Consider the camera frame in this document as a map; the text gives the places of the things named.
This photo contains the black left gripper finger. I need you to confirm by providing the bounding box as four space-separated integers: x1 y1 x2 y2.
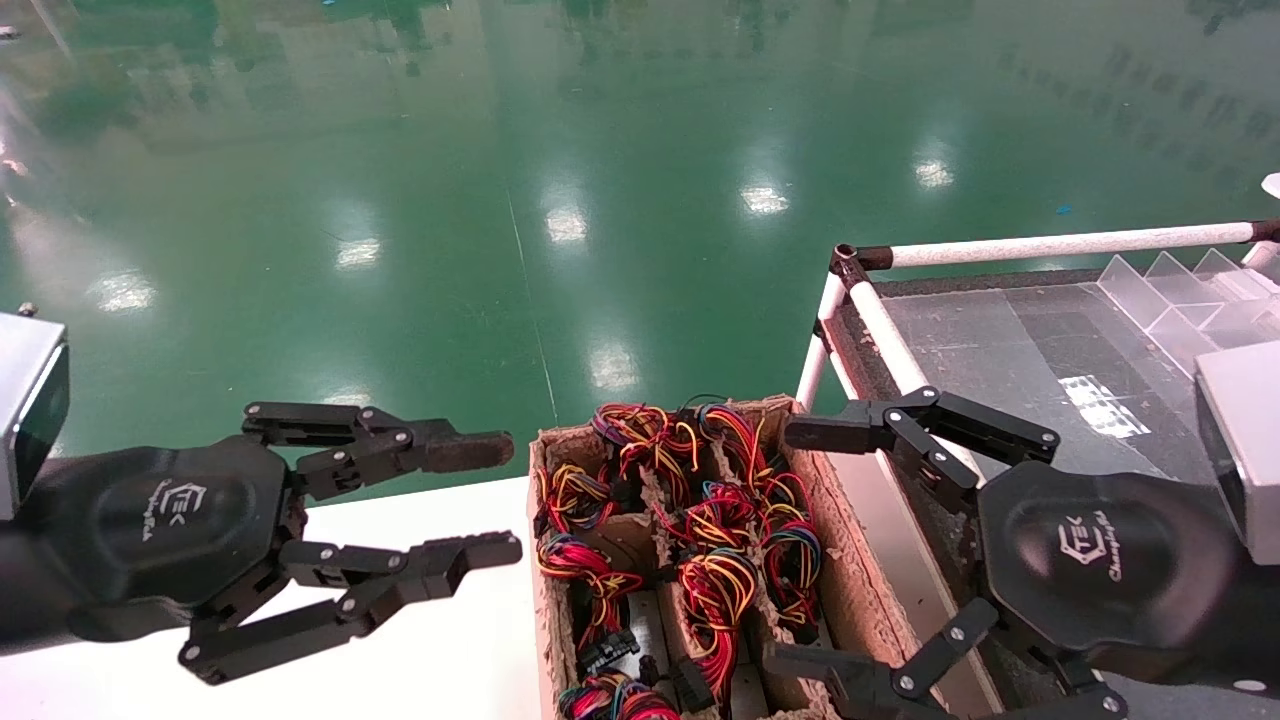
178 530 524 688
243 400 516 501

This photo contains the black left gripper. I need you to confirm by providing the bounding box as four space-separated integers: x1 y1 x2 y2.
20 438 306 608

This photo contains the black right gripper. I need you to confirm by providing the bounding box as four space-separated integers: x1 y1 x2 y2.
763 385 1251 720

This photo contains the brown pulp cardboard tray box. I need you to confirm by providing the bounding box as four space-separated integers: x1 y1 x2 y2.
527 393 956 720

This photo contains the dark conveyor belt surface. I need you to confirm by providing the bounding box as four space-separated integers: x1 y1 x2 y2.
825 265 1280 720

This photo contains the clear acrylic divider tray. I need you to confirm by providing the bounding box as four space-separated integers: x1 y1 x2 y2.
1097 248 1280 376

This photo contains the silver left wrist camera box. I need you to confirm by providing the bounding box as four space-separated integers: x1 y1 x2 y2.
0 312 71 521

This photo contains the conveyor with white pipe frame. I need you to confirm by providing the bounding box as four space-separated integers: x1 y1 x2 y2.
795 220 1280 481

